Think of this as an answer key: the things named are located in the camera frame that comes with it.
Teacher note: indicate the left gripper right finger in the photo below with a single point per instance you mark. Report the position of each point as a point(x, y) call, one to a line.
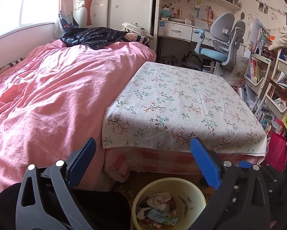
point(222, 210)

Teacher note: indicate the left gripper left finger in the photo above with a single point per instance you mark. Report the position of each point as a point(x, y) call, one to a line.
point(61, 177)

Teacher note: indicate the blue milk carton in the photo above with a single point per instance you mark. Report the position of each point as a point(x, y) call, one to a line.
point(162, 217)

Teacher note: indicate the white tissue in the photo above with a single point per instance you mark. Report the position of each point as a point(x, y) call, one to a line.
point(158, 200)

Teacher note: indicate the yellow round trash bin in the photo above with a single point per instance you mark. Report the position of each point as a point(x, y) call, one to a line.
point(187, 203)

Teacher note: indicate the pink shopping bag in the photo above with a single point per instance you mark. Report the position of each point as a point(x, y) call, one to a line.
point(277, 149)

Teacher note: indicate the pink checked bed sheet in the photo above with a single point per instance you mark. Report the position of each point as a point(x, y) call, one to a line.
point(120, 161)

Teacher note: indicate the pink duvet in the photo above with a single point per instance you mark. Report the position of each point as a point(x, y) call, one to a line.
point(55, 99)

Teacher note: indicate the white bookshelf with books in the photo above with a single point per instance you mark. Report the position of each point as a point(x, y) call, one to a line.
point(265, 78)

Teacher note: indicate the white tote bag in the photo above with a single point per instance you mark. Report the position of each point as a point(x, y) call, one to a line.
point(236, 77)

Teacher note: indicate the floral white cloth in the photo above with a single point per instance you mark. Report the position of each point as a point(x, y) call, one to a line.
point(165, 107)

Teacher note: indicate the grey blue desk chair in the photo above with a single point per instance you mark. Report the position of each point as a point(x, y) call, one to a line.
point(227, 36)

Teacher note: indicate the black down jacket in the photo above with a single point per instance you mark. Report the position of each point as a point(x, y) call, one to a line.
point(95, 38)

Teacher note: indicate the white desk with drawers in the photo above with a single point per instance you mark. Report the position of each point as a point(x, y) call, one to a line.
point(184, 32)

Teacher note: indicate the striped pillow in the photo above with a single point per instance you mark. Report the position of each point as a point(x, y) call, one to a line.
point(133, 37)

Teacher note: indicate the white bag on pillow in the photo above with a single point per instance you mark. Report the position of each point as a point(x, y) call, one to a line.
point(134, 28)

